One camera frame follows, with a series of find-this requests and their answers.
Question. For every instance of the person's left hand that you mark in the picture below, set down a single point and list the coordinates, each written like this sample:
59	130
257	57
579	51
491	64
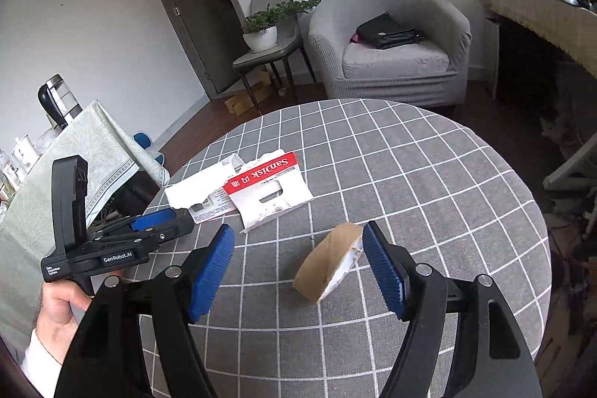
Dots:
56	322

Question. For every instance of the brown cardboard tape roll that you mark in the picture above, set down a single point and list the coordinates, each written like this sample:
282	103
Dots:
329	262

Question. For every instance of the black handbag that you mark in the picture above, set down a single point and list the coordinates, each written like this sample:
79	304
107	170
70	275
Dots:
383	32

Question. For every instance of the white cardboard packaging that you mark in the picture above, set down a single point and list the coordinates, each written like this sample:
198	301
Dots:
203	194

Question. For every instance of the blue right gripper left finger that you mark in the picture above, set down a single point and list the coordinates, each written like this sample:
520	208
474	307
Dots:
206	268

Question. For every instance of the red white sandisk card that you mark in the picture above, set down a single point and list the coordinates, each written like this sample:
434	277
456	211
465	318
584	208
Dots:
268	188

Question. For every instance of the grey dining chair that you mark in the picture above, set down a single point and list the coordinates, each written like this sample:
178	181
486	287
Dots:
289	40

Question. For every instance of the cardboard box on floor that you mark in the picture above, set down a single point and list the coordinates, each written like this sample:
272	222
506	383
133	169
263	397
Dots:
242	102

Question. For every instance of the grey armchair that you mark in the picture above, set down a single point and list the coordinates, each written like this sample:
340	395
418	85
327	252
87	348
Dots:
431	72

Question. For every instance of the potted green plant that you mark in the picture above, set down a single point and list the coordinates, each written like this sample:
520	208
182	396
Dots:
260	28

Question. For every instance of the white ceramic jar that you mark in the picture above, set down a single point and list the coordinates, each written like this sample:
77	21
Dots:
25	153

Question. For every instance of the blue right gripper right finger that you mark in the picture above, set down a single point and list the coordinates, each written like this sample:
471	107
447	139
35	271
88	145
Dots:
390	280

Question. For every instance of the electric glass kettle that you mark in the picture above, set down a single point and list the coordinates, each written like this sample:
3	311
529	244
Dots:
58	101

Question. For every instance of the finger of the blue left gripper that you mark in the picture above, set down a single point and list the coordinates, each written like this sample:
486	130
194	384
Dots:
154	218
165	229

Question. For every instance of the beige lace desk cloth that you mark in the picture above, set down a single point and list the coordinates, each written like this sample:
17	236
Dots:
571	28

